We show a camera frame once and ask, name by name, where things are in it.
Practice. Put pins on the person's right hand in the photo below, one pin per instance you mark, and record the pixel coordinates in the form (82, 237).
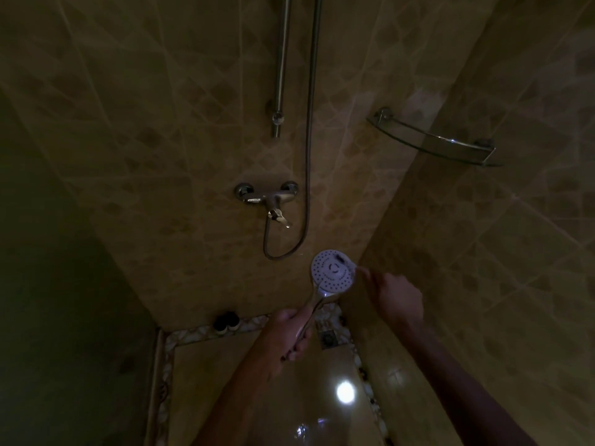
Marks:
(397, 297)

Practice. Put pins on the person's left hand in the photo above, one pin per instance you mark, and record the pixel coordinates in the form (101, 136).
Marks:
(283, 332)

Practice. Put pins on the person's right fingers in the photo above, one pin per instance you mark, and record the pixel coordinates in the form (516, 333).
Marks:
(372, 281)

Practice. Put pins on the person's left thumb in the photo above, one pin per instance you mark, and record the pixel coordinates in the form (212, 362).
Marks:
(293, 313)

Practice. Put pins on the white handheld shower head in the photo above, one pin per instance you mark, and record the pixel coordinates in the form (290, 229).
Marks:
(331, 274)

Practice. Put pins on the person's left forearm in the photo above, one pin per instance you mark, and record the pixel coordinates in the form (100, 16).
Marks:
(232, 404)

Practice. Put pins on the person's right forearm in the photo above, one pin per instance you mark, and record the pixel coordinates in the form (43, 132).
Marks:
(465, 390)

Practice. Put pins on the square floor drain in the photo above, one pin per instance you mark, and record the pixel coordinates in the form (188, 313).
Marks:
(328, 338)

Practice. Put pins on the dark small bottle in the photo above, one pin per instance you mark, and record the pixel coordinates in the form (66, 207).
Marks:
(226, 321)

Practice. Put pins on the chrome shower mixer tap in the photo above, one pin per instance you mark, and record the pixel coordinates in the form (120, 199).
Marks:
(269, 195)

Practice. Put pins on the glass corner shelf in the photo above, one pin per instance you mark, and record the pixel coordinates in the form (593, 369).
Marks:
(432, 136)

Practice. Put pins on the chrome shower rail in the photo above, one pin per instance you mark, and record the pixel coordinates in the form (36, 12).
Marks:
(280, 64)

